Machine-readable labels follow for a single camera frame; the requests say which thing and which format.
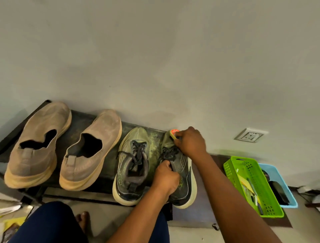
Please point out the dark blue trousers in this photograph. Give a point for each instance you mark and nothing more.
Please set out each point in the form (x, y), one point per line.
(50, 225)

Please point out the yellow-edged shoe shine sponge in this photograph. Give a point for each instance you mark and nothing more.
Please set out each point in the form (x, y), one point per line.
(173, 132)

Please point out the person's right forearm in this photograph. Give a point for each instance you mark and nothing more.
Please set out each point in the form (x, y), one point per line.
(232, 205)

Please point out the brown wooden furniture leg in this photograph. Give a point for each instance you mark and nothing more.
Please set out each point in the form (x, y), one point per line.
(312, 205)

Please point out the black metal shoe rack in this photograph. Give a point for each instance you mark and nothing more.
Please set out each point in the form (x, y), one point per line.
(77, 122)

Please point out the beige suede shoe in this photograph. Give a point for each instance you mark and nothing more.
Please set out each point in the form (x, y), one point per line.
(105, 125)
(32, 162)

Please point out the yellow sticky note pad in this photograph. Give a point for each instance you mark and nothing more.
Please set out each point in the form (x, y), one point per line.
(243, 182)

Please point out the white wall socket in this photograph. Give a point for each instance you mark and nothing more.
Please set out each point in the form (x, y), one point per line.
(250, 136)

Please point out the long white chalk stick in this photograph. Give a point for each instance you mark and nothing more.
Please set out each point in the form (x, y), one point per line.
(255, 200)

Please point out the person's left hand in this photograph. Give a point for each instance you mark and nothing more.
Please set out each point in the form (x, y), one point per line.
(165, 180)

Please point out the small dark packet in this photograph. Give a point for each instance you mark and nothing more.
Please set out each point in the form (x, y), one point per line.
(10, 232)

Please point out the green plastic basket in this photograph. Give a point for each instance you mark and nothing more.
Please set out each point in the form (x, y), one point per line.
(265, 190)

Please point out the grey furniture base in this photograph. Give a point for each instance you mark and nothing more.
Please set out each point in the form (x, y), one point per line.
(303, 189)

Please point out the person's left foot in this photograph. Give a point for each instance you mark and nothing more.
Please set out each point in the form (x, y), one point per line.
(82, 221)

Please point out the person's right hand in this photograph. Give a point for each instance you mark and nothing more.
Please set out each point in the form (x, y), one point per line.
(191, 144)

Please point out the person's left forearm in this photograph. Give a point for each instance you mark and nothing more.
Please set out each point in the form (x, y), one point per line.
(140, 220)

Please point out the light blue plastic basket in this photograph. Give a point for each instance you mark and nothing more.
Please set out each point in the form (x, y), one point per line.
(276, 172)

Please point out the dark brown low bench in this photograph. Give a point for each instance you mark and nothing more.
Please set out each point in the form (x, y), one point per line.
(200, 210)

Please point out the round black polish tin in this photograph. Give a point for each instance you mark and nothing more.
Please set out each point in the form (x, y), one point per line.
(265, 175)

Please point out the green sneaker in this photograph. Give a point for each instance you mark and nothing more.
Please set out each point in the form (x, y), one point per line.
(130, 175)
(185, 180)

